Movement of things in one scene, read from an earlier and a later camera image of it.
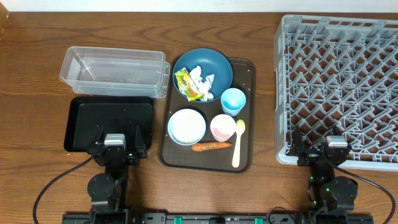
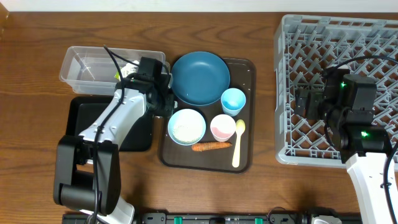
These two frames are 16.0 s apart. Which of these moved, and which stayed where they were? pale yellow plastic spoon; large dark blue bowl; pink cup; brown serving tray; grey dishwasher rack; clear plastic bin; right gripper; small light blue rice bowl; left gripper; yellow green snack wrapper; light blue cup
Moved: right gripper; left gripper; yellow green snack wrapper
Stayed: clear plastic bin; large dark blue bowl; brown serving tray; pink cup; small light blue rice bowl; light blue cup; pale yellow plastic spoon; grey dishwasher rack
